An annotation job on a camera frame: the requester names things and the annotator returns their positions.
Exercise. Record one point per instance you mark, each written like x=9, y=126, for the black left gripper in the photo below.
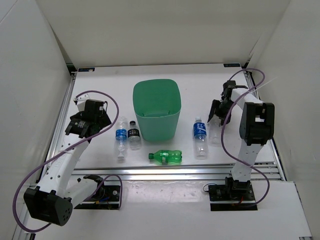
x=104, y=120

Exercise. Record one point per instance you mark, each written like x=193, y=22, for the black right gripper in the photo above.
x=222, y=116

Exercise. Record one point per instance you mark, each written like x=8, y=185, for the clear unlabelled plastic bottle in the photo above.
x=215, y=130

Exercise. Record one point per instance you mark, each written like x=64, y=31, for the blue label bottle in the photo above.
x=121, y=138
x=200, y=139

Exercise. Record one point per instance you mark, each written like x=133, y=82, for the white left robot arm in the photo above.
x=51, y=200

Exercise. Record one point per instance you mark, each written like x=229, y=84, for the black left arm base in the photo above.
x=106, y=197

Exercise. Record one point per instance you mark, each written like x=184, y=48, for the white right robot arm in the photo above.
x=255, y=129

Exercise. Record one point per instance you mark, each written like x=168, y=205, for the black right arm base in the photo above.
x=233, y=195

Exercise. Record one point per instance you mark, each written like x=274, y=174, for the green plastic bin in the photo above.
x=157, y=106

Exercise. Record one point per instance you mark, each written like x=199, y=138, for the black label plastic bottle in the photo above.
x=133, y=135

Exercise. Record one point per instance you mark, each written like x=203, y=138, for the green plastic soda bottle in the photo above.
x=166, y=157

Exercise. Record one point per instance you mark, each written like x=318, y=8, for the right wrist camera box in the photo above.
x=228, y=87

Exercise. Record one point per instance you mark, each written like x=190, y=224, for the white cable tie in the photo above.
x=262, y=85

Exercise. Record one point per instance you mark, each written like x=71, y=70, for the aluminium frame rail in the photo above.
x=161, y=173

